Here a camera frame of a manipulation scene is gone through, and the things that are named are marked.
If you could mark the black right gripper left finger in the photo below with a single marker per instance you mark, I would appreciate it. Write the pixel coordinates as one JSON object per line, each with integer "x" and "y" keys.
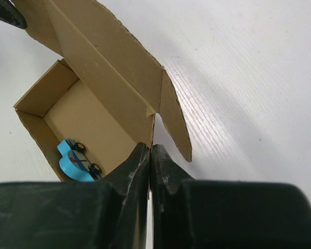
{"x": 109, "y": 213}

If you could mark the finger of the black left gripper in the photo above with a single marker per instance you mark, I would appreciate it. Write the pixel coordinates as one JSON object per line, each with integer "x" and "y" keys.
{"x": 11, "y": 15}

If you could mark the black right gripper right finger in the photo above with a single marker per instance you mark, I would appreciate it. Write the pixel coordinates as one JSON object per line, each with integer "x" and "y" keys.
{"x": 190, "y": 213}

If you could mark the small blue toy car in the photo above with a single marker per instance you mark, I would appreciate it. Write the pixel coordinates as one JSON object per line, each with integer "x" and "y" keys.
{"x": 75, "y": 164}

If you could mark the brown cardboard paper box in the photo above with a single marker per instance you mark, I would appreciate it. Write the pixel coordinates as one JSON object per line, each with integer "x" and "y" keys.
{"x": 104, "y": 92}

